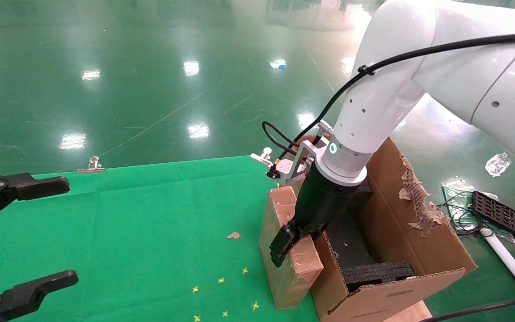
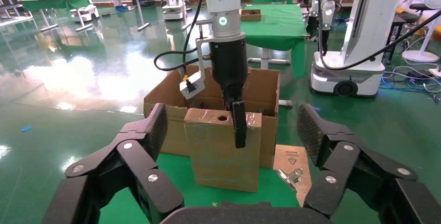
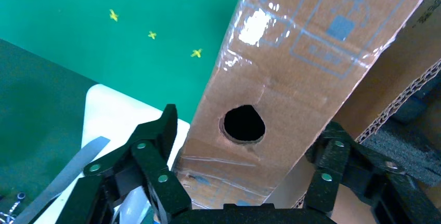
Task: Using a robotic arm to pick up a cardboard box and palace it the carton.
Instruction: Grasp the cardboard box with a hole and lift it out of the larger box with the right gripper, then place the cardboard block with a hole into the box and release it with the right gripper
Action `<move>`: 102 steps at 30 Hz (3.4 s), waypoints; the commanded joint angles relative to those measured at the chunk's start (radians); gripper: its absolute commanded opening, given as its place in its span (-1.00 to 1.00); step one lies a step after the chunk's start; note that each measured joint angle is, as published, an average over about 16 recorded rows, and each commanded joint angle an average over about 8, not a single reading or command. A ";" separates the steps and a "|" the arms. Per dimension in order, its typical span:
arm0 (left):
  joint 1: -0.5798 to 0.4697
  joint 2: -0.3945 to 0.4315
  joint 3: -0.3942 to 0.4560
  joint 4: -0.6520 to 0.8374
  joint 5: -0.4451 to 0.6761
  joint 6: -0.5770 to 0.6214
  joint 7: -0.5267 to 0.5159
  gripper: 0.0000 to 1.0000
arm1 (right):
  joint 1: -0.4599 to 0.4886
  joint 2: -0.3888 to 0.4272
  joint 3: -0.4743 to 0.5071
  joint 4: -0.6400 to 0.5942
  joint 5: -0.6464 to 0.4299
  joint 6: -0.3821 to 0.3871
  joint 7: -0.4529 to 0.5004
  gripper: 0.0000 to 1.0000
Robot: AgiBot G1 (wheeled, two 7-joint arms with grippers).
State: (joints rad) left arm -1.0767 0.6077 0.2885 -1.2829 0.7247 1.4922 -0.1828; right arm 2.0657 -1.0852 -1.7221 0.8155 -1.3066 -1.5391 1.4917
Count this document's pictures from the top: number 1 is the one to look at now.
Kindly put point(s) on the flat clear plastic bag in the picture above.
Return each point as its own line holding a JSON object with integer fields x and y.
{"x": 456, "y": 185}

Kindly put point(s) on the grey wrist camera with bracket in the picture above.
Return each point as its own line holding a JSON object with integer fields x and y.
{"x": 286, "y": 167}

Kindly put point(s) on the small cardboard scrap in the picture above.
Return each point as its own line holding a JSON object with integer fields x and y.
{"x": 233, "y": 235}

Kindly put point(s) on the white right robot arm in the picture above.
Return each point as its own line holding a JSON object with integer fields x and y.
{"x": 396, "y": 80}

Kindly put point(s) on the large open cardboard carton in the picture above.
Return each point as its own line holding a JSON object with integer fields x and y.
{"x": 396, "y": 299}

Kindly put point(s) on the black plastic grid tray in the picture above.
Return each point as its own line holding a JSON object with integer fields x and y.
{"x": 503, "y": 217}

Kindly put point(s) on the green table cloth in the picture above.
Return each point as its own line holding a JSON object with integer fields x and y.
{"x": 128, "y": 223}

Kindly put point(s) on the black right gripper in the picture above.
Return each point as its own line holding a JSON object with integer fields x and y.
{"x": 324, "y": 201}

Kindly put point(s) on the small brown cardboard box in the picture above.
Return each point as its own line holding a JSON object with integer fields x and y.
{"x": 284, "y": 281}

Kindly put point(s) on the crumpled clear plastic bag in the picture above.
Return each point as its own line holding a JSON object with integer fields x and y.
{"x": 498, "y": 164}

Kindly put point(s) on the white table leg pipe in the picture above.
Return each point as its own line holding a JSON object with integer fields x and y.
{"x": 508, "y": 261}

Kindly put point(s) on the black foam block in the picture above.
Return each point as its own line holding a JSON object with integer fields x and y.
{"x": 378, "y": 273}

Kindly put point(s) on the silver binder clip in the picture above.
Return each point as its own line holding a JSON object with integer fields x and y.
{"x": 92, "y": 166}
{"x": 263, "y": 156}

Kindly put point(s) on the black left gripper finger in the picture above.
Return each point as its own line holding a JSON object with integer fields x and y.
{"x": 29, "y": 293}
{"x": 34, "y": 187}

